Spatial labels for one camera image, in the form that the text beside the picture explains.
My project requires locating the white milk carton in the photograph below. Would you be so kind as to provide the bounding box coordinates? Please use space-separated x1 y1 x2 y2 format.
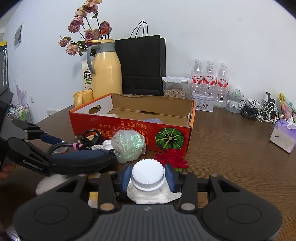
81 59 94 91

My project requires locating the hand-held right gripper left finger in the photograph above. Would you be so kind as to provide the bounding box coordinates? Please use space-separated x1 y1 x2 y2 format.
55 163 132 214

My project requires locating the black paper bag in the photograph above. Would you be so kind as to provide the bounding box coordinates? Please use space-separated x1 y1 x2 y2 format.
114 21 167 97

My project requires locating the purple flower wall sticker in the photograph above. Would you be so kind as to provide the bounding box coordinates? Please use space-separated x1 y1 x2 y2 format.
14 80 27 105

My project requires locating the person's left hand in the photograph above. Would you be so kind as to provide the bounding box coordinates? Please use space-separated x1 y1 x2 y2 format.
0 163 17 180

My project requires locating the blue patterned cloth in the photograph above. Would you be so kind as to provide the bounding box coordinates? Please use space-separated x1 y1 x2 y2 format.
141 118 163 125

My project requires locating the red cardboard box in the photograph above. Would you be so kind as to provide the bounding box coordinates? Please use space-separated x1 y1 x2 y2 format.
69 93 196 155

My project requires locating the black panel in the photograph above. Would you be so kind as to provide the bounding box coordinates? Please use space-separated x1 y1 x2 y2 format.
0 41 10 93

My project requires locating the clear seed container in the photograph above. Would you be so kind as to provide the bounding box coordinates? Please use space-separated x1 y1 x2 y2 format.
162 76 192 100

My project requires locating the purple tissue pack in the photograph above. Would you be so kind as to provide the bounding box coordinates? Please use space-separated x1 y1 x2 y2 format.
270 116 296 153

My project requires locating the yellow mug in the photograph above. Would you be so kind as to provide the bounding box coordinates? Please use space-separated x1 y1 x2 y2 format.
73 90 94 108

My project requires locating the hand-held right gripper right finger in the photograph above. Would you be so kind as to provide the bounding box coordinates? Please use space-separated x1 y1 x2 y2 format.
165 163 241 213

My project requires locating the yellow thermos jug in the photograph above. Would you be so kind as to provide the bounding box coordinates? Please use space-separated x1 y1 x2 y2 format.
87 39 123 99

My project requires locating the white tissue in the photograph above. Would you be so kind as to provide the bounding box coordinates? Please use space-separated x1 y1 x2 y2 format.
126 179 182 205

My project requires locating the small black device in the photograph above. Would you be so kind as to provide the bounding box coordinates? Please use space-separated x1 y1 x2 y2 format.
264 92 276 105

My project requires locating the white robot toy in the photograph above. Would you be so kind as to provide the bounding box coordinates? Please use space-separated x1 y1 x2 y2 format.
225 85 246 114

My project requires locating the red label water bottle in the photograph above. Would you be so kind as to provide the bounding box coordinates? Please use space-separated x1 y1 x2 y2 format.
216 62 230 109
203 60 217 98
191 59 205 95

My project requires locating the printed tin box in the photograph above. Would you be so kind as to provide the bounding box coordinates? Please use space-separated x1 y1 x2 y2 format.
191 93 216 113

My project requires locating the navy zip pouch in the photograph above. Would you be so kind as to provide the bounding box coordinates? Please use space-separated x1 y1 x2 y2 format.
49 149 116 175

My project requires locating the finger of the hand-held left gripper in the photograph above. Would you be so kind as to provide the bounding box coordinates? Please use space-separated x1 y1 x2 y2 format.
6 137 52 177
11 119 63 147

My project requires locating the red artificial flower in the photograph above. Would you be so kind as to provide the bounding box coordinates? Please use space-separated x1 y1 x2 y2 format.
154 148 189 172

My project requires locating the wire rack with bottles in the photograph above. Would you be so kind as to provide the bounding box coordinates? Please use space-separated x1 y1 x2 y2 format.
8 104 32 121

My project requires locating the dried pink rose bouquet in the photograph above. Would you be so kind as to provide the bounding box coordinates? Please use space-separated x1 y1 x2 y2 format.
58 0 113 56

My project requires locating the grey wall picture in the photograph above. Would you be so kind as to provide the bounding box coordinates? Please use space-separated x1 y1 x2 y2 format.
14 22 24 50

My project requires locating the iridescent bubble wrap bundle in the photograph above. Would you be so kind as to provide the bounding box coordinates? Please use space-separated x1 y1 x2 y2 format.
111 130 147 164

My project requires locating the colourful snack packet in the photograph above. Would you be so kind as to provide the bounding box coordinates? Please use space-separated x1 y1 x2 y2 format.
279 93 296 121

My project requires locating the white cable tangle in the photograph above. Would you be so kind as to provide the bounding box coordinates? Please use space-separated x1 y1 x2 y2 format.
256 103 279 123

